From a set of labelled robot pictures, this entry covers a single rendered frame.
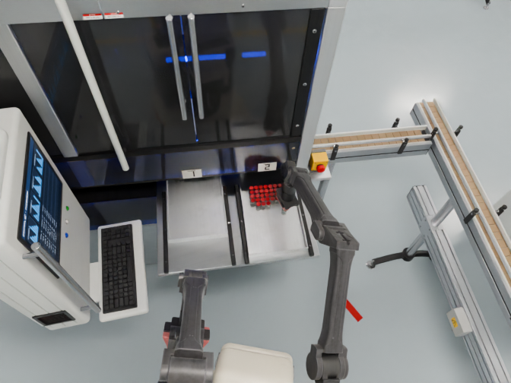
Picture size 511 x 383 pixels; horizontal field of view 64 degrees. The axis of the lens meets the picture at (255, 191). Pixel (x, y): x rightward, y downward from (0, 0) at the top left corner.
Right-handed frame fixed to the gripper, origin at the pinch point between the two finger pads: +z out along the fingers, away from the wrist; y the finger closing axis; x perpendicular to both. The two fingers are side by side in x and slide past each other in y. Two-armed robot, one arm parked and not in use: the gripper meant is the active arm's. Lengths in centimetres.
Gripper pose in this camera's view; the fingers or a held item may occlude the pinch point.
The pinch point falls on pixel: (284, 207)
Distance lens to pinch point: 179.0
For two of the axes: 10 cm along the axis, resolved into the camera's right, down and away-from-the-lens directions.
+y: -3.9, -7.7, 5.0
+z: -0.6, 5.6, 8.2
